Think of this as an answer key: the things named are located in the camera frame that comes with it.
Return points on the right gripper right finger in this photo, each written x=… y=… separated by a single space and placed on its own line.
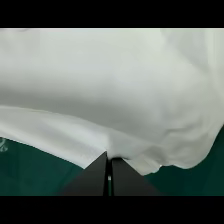
x=128 y=181

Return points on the white garment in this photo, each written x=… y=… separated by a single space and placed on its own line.
x=110 y=86

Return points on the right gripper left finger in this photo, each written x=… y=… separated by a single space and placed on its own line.
x=91 y=180

